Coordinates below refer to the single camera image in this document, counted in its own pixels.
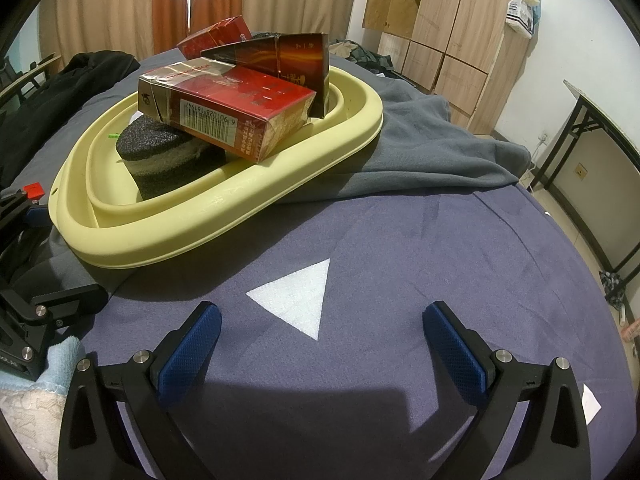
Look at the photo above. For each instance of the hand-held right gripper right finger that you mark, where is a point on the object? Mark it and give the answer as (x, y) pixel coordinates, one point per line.
(452, 352)

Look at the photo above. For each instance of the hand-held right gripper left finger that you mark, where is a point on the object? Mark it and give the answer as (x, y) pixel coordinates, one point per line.
(187, 355)

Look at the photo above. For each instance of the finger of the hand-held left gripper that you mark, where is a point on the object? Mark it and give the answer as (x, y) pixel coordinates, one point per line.
(32, 212)
(75, 299)

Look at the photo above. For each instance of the pale yellow plastic basin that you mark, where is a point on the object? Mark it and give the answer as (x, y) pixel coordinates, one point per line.
(200, 230)

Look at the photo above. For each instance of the large black foam cylinder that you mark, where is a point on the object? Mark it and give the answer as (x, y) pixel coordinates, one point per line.
(155, 160)

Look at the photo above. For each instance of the large red carton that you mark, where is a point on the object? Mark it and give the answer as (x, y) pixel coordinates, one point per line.
(240, 95)

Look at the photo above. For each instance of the red box with gold stripe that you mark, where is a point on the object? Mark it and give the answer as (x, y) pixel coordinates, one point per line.
(220, 35)

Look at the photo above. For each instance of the dark brown box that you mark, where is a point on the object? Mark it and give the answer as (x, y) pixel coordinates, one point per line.
(295, 60)

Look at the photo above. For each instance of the light blue towel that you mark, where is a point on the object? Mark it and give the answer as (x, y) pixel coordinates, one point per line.
(60, 360)

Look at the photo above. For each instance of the black cloth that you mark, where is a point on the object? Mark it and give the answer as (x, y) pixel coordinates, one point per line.
(75, 90)

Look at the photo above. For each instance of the plaid cloth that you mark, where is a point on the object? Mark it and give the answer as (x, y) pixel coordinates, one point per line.
(614, 286)

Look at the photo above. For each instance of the pink carton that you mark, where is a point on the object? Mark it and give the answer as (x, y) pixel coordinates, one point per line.
(632, 331)

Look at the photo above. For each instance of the grey cloth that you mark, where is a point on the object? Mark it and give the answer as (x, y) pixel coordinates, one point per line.
(425, 150)

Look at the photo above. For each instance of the black-legged folding table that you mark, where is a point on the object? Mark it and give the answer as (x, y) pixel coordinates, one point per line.
(600, 105)

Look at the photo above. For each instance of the open black suitcase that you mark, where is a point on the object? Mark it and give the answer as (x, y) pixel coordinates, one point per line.
(360, 55)

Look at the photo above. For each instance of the wooden wardrobe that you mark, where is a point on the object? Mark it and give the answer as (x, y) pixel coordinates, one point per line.
(460, 20)

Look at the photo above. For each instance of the white plastic bag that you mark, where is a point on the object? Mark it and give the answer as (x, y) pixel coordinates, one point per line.
(520, 15)

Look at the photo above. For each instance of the yellow wall socket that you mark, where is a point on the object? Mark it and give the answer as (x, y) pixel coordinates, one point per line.
(580, 170)

